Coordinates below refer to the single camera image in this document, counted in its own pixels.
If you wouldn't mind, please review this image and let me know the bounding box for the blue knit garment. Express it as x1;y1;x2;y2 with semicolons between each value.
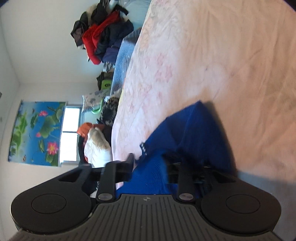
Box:
116;101;235;197

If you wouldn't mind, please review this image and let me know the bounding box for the dark navy clothes heap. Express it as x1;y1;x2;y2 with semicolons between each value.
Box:
70;1;134;64

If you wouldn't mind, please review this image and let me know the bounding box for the white quilted duvet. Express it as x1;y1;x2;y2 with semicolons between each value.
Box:
84;128;113;168

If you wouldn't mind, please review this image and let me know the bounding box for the bright window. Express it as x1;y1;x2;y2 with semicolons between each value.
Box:
59;106;81;165

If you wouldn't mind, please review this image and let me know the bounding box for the orange garment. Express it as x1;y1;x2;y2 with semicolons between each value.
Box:
76;123;105;138

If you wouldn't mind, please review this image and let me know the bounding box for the leopard print garment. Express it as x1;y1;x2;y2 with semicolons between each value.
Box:
96;97;119;127

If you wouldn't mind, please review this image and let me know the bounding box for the floral patterned pillow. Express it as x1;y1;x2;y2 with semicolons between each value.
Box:
82;89;110;113

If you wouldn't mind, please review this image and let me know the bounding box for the lotus flower roller blind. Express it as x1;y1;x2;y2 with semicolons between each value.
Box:
8;100;66;167

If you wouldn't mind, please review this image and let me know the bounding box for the green plastic object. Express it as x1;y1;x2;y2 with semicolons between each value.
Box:
91;79;112;114

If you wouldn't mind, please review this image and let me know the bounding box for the pink floral bed sheet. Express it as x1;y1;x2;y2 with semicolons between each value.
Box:
112;1;295;183

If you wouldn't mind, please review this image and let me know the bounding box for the red jacket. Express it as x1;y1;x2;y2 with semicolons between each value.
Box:
82;11;120;65

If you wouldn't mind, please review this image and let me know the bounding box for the light blue blanket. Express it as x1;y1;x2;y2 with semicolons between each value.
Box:
110;1;151;96

